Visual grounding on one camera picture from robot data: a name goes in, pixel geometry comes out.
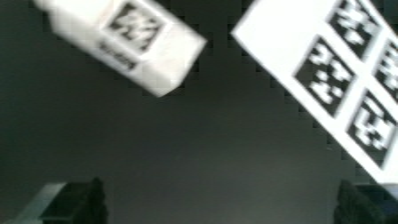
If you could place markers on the white marker sheet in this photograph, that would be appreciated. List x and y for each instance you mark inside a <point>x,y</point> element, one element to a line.
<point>325,46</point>

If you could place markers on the white table leg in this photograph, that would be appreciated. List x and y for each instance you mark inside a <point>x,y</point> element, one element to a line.
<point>135,37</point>

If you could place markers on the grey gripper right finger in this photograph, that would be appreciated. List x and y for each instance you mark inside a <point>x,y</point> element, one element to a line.
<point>366,204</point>

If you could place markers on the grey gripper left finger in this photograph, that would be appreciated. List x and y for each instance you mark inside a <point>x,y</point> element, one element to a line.
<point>66,204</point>

